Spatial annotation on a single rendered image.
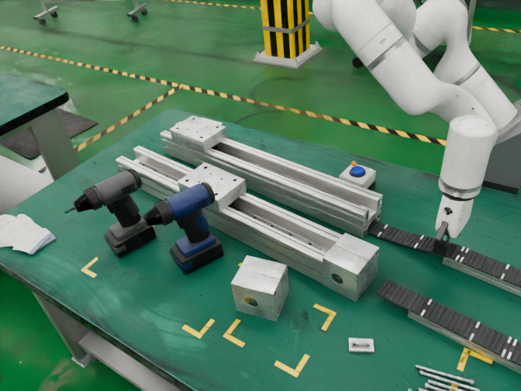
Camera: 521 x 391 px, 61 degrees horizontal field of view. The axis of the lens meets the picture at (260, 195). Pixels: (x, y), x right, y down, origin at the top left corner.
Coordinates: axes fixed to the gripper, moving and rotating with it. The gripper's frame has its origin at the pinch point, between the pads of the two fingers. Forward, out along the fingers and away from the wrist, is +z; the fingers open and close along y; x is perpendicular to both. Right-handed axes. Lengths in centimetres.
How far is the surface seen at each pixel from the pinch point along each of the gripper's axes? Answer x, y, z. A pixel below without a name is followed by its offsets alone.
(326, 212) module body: 31.5, -4.0, 3.2
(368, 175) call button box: 28.1, 13.5, 0.1
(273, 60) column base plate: 240, 228, 81
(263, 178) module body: 52, -5, -1
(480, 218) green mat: -2.4, 19.1, 6.1
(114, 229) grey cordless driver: 73, -44, -1
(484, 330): -15.0, -17.7, 2.9
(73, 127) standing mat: 305, 53, 83
